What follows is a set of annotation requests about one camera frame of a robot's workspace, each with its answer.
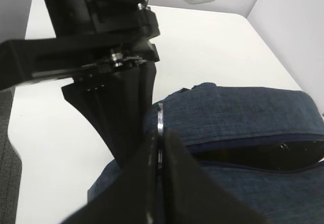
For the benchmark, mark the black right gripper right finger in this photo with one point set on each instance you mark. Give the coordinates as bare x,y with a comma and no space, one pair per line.
191,196

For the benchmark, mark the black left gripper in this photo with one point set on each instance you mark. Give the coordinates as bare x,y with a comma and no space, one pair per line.
87,32

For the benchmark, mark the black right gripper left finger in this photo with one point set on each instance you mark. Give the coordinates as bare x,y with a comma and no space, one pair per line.
132,197

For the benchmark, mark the dark navy lunch bag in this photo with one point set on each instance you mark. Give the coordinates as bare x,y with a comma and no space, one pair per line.
263,146

